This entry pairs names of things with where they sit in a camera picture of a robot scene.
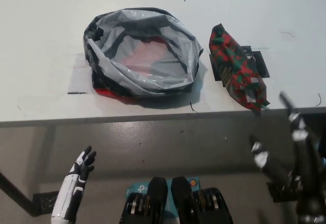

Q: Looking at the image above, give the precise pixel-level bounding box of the white and black left hand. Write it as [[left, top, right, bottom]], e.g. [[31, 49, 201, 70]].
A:
[[50, 145, 98, 224]]

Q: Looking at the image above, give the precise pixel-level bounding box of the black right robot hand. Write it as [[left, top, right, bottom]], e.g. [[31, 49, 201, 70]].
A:
[[249, 90, 323, 205]]

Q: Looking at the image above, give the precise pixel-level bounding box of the black tape patch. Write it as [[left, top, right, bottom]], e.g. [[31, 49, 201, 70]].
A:
[[210, 45, 270, 89]]

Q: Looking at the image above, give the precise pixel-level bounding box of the grey tape patch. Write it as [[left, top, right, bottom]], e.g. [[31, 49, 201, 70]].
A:
[[67, 65, 96, 94]]

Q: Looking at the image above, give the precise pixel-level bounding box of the red package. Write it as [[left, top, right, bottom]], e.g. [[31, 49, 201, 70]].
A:
[[123, 37, 179, 76]]

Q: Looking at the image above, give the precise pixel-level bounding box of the black table leg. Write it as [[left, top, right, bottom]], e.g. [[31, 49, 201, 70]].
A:
[[0, 170, 39, 211]]

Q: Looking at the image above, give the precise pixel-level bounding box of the red green coffee bean bag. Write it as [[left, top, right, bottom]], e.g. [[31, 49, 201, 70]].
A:
[[208, 23, 270, 113]]

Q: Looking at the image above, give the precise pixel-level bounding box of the black plastic bag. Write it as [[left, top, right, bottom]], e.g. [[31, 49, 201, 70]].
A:
[[83, 6, 204, 105]]

